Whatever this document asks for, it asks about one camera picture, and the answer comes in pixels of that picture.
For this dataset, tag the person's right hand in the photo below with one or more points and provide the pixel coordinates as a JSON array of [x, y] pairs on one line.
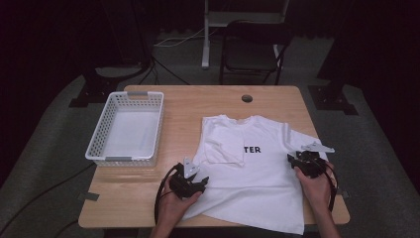
[[313, 188]]

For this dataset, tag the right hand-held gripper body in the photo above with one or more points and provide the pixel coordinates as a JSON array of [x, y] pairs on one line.
[[312, 163]]

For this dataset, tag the black stand base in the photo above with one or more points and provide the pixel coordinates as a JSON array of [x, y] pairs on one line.
[[333, 99], [99, 84]]

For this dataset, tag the black folding chair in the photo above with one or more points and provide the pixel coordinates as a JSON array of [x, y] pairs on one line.
[[254, 49]]

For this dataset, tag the white T-shirt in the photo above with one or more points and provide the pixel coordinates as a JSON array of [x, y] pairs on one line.
[[261, 185]]

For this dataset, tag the grey tape strip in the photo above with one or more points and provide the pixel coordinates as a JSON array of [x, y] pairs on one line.
[[88, 196], [343, 194]]

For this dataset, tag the person's left hand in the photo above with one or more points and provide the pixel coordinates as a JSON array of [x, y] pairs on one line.
[[176, 208]]

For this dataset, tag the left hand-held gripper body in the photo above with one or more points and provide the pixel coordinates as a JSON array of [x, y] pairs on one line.
[[185, 188]]

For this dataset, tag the white plastic basket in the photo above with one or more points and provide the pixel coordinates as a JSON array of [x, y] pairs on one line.
[[128, 132]]

